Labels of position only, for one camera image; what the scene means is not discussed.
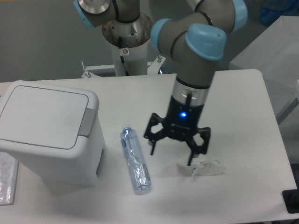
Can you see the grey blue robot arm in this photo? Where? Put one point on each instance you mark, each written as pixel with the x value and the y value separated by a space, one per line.
pixel 196 43

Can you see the crumpled white plastic wrapper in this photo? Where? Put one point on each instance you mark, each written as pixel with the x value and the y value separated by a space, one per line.
pixel 200 166

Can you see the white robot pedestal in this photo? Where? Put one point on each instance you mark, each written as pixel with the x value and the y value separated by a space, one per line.
pixel 129 46

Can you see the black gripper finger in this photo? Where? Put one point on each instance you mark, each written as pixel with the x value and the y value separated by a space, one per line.
pixel 154 137
pixel 205 134

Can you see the black device at edge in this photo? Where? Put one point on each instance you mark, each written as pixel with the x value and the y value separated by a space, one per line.
pixel 291 200

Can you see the laminated paper sheet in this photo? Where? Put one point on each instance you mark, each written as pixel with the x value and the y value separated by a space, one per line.
pixel 8 178

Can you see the blue bag in background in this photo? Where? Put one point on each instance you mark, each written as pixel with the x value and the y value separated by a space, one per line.
pixel 268 17

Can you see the white covered side table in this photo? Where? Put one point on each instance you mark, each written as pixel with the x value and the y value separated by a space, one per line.
pixel 275 53

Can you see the crushed clear plastic bottle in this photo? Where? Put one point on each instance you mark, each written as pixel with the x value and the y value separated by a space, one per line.
pixel 137 167

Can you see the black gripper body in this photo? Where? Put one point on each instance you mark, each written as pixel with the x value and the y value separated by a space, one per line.
pixel 181 120

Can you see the white push-button trash can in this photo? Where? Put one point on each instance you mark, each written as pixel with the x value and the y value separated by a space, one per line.
pixel 53 130

